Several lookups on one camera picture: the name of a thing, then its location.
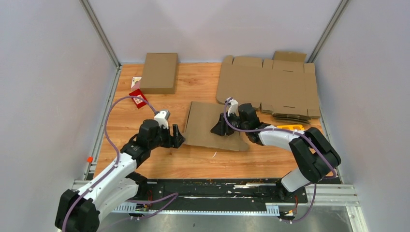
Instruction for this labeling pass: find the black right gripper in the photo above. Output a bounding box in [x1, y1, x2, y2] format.
[211, 111, 249, 136]

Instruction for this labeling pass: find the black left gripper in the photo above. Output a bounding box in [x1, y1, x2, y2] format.
[149, 123, 186, 150]

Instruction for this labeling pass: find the brown cardboard box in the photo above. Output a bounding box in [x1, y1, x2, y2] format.
[140, 53, 179, 95]
[182, 101, 249, 151]

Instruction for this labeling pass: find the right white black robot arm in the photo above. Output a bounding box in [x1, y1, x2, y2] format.
[210, 99, 341, 202]

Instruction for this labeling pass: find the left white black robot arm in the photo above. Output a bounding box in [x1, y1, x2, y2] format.
[55, 119, 185, 232]

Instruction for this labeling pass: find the closed brown cardboard box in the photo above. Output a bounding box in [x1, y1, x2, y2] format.
[140, 53, 179, 95]

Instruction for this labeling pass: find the red plastic window block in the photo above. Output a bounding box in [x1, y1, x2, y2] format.
[129, 89, 147, 109]

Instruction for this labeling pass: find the playing card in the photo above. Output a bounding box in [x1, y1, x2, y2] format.
[131, 76, 142, 89]

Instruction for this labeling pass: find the yellow plastic triangle block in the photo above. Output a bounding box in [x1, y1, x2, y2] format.
[276, 124, 305, 131]

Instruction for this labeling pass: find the stack of flat cardboard sheets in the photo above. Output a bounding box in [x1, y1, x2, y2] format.
[216, 51, 321, 120]

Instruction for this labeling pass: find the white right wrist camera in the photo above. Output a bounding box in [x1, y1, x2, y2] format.
[225, 97, 238, 117]

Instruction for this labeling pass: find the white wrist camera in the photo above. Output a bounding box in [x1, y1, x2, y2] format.
[225, 97, 238, 117]
[154, 110, 170, 129]

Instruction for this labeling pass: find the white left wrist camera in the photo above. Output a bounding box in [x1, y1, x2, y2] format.
[154, 110, 170, 129]

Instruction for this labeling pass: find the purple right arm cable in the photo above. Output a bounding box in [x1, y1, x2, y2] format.
[222, 99, 338, 224]

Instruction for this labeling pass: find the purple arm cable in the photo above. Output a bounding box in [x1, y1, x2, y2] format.
[222, 99, 338, 224]
[60, 95, 178, 232]

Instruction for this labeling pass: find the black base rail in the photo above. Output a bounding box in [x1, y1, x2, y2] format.
[132, 178, 313, 212]

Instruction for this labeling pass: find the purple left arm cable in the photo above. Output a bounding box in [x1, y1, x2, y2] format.
[60, 95, 178, 232]

